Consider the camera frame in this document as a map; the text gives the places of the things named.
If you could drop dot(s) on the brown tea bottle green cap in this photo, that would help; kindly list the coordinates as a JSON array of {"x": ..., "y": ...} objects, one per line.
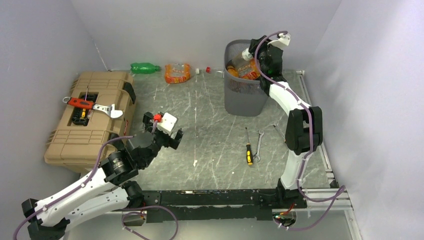
[{"x": 242, "y": 59}]

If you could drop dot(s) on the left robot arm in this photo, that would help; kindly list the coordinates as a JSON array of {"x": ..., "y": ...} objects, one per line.
[{"x": 109, "y": 186}]

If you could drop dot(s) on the green plastic bottle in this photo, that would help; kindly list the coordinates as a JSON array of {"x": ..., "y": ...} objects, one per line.
[{"x": 144, "y": 68}]

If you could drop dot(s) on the grey mesh waste bin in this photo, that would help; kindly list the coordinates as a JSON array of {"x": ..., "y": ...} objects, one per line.
[{"x": 244, "y": 97}]

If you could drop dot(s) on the orange bottle pack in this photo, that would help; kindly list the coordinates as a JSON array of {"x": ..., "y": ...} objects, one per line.
[{"x": 177, "y": 73}]

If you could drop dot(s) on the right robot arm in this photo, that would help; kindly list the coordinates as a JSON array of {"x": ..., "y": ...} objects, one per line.
[{"x": 304, "y": 127}]

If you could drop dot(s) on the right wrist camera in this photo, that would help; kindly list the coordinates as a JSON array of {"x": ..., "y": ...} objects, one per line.
[{"x": 282, "y": 41}]

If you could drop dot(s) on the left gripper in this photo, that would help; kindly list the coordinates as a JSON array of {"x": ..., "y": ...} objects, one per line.
[{"x": 171, "y": 142}]

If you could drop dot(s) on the tan plastic toolbox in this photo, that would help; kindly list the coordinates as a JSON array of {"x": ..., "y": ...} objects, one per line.
[{"x": 80, "y": 133}]

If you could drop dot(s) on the large orange label bottle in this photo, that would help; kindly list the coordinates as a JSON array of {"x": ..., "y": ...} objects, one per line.
[{"x": 248, "y": 70}]

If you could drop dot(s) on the red handled adjustable wrench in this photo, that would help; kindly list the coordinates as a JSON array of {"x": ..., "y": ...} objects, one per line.
[{"x": 109, "y": 110}]

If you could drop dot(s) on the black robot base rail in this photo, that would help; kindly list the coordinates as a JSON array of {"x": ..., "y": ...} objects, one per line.
[{"x": 260, "y": 204}]

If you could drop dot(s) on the clear bottle red cap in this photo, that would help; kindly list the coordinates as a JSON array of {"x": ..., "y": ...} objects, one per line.
[{"x": 215, "y": 72}]

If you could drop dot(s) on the silver combination spanner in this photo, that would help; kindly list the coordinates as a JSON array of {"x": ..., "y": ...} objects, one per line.
[{"x": 256, "y": 156}]

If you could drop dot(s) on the yellow black screwdriver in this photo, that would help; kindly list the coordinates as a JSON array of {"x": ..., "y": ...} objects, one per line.
[
  {"x": 249, "y": 155},
  {"x": 279, "y": 132}
]

